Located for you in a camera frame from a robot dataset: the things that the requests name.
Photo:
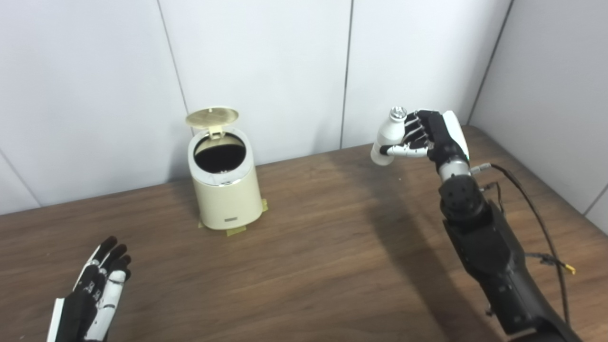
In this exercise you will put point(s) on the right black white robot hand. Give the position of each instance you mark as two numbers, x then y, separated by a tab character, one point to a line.
444	137

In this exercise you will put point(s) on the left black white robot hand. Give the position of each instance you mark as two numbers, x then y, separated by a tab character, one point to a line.
88	299

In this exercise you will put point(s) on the small white plastic bottle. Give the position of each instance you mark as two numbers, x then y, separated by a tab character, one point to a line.
388	133

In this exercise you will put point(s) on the cream-colored lidded bin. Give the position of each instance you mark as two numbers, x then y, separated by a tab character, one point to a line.
225	199

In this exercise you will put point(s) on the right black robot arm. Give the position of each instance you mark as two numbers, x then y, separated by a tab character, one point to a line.
489	251

